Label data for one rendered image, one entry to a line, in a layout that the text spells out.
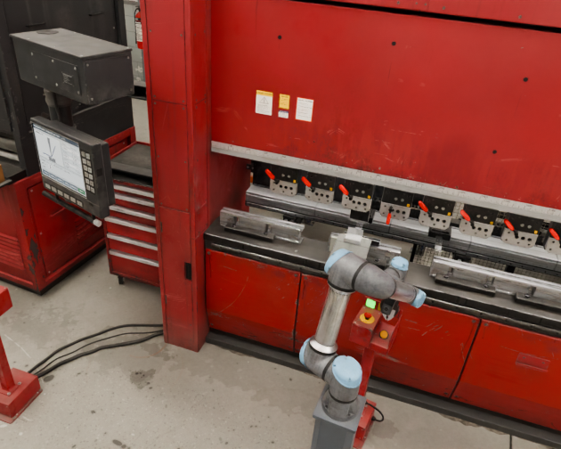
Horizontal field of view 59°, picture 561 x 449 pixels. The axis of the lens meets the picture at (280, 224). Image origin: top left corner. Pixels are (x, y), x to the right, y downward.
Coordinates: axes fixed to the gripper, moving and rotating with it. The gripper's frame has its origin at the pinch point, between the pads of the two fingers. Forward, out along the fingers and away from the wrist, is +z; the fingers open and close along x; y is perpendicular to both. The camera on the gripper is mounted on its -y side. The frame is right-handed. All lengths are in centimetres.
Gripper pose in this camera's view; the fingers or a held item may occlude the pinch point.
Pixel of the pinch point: (386, 319)
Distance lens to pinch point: 249.7
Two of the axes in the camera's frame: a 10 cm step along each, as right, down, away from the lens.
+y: 4.7, -5.1, 7.2
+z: -0.3, 8.1, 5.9
